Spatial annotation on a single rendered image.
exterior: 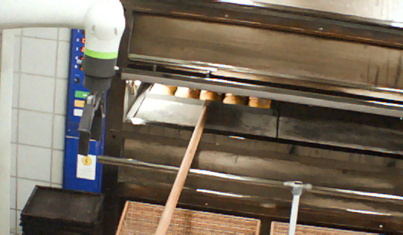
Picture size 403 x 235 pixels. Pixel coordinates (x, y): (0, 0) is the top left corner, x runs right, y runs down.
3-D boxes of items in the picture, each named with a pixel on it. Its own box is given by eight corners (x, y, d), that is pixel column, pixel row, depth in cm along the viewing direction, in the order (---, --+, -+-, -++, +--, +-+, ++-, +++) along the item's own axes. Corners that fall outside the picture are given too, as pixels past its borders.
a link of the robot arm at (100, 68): (115, 61, 227) (123, 53, 236) (73, 53, 228) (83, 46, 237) (112, 82, 229) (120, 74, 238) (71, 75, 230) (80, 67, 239)
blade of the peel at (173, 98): (272, 115, 366) (273, 109, 365) (145, 97, 371) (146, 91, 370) (276, 90, 400) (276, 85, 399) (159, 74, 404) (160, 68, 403)
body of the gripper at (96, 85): (88, 68, 238) (85, 99, 241) (80, 75, 230) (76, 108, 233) (114, 72, 237) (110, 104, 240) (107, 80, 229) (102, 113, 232)
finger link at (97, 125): (92, 116, 244) (93, 115, 245) (89, 138, 246) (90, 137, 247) (102, 117, 244) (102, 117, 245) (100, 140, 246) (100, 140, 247)
